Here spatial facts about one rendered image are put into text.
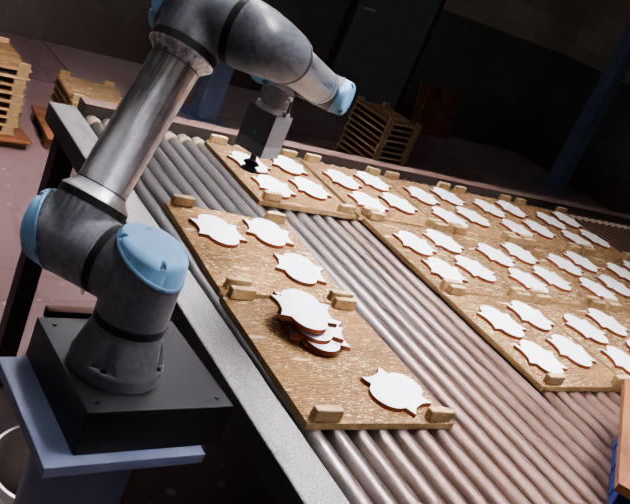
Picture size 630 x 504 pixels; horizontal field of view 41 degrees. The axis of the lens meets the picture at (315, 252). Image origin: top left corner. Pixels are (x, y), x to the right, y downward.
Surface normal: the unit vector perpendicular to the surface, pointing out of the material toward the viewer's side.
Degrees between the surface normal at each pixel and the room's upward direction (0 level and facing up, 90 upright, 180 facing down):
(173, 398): 1
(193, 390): 1
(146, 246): 7
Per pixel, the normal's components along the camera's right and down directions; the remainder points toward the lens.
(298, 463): 0.37, -0.86
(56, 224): -0.11, -0.22
